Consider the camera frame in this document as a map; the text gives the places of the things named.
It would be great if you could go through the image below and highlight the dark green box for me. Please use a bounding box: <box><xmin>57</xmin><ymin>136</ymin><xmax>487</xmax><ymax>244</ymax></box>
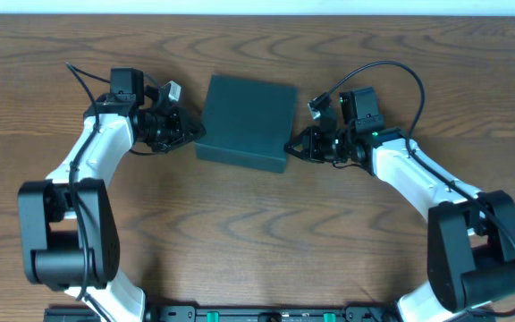
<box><xmin>195</xmin><ymin>74</ymin><xmax>299</xmax><ymax>174</ymax></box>

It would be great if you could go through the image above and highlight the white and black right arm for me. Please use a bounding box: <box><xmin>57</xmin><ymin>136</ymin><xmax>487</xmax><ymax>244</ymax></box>
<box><xmin>283</xmin><ymin>126</ymin><xmax>515</xmax><ymax>321</ymax></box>

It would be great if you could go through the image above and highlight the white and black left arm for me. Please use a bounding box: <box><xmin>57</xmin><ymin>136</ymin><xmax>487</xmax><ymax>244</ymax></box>
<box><xmin>18</xmin><ymin>104</ymin><xmax>206</xmax><ymax>321</ymax></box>

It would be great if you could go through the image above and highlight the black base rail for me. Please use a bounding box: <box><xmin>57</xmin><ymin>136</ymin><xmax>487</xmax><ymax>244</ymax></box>
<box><xmin>42</xmin><ymin>303</ymin><xmax>401</xmax><ymax>322</ymax></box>

